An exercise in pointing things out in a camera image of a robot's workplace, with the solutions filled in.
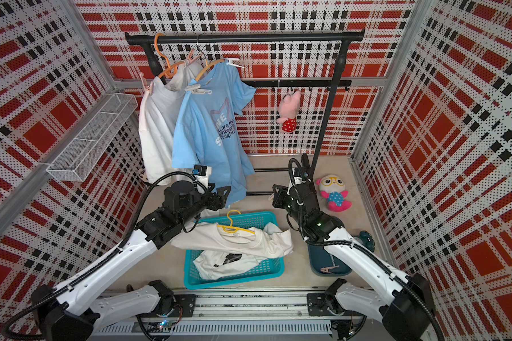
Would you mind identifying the yellow plastic hanger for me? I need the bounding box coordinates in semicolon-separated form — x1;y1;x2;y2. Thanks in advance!
216;209;256;235

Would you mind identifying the white printed t-shirt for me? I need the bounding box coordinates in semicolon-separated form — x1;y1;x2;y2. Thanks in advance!
139;62;202;184
171;223;294;281

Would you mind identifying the light blue cloth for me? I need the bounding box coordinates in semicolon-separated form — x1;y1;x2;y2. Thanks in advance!
172;63;255;205

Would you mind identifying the teal tray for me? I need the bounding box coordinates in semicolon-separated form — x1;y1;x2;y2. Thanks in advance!
183;211;285;290

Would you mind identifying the white clothespin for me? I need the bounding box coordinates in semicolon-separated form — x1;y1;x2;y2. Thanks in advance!
224;58;244;69
184;83;213;95

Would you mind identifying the wooden hanger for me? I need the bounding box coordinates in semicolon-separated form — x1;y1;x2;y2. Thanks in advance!
195;59;226;82

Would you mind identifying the pink clothespin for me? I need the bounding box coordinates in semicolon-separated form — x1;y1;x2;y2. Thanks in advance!
186;49;203;65
139;72;153;95

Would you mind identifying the orange plastic hanger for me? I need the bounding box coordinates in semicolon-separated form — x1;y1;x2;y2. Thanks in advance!
154;33;186;79

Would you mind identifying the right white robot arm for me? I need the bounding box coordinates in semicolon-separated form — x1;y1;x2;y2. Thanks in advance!
272;155;445;340

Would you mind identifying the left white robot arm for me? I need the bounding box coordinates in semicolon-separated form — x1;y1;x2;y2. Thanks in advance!
1;165;231;340

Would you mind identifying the white owl plush toy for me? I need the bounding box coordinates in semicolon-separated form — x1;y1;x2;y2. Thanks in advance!
316;174;352;213

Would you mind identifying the dark teal clothespin bin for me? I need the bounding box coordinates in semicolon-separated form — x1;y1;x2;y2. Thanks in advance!
307;245;352;277

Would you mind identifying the black-haired boy doll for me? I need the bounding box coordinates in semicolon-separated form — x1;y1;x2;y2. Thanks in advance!
137;168;148;183

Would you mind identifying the pink pig plush toy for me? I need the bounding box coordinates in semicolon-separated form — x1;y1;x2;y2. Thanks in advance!
277;90;302;133

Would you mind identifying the black clothes rack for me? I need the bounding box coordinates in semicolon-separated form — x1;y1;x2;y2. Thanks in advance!
125;30;365;177

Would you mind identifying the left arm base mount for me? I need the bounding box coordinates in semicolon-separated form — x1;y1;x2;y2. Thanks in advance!
140;294;197;318

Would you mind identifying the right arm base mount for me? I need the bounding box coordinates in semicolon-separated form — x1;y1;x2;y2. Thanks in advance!
307;293;352;317

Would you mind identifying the aluminium front rail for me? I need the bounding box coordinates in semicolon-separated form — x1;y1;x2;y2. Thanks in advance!
94;288;374;340

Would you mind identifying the black wall hook rail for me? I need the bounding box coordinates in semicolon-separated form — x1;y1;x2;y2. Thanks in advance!
236;79;332;89

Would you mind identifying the white wire mesh basket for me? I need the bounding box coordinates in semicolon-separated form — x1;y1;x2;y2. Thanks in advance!
46;93;137;182

